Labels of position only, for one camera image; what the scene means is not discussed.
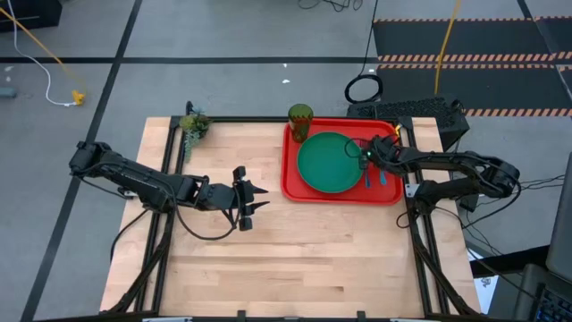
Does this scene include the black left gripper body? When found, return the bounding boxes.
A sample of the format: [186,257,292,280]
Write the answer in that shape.
[196,165,257,233]

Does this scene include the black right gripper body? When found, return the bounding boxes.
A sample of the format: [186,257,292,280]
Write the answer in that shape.
[358,134,404,174]

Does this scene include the green round plate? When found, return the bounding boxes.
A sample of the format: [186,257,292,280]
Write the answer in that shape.
[296,131,366,195]

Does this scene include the green translucent cup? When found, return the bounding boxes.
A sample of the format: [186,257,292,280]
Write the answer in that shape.
[287,103,315,145]

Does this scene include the red plastic tray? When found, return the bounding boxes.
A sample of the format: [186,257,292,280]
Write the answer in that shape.
[280,117,405,208]

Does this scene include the small green potted plant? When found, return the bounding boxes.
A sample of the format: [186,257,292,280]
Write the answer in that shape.
[178,100,214,163]

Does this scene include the black hazard-striped floor mat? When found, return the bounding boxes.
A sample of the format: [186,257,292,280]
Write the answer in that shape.
[372,16,572,119]

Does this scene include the white printed paper sheet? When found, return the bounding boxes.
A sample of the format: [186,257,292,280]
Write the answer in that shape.
[472,274,500,315]

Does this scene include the dark monitor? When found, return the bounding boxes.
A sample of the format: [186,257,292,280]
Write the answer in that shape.
[545,151,572,284]

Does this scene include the black keyboard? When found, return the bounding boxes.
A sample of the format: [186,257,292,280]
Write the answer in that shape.
[533,285,572,322]

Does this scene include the black box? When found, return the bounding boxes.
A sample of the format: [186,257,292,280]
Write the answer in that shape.
[0,0,63,34]

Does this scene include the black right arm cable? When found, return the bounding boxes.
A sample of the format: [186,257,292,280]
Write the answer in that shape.
[343,136,372,159]

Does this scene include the coiled black cable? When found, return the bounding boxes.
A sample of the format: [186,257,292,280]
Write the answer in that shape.
[343,0,385,106]

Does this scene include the black metal table frame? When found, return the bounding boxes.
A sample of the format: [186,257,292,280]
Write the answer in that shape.
[105,114,482,317]

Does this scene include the yellow hanging cable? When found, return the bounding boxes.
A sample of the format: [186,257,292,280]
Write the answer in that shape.
[433,0,462,97]

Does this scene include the black cable bundle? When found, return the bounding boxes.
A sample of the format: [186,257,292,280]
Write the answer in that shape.
[446,174,567,269]

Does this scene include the tangled black cables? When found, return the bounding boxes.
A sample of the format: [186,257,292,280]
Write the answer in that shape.
[296,0,365,13]

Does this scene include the white floor cable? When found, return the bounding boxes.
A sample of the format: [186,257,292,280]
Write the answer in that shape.
[5,0,78,108]

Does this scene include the long yellow floor cable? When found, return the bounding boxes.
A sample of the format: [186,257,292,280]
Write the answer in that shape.
[0,5,87,96]

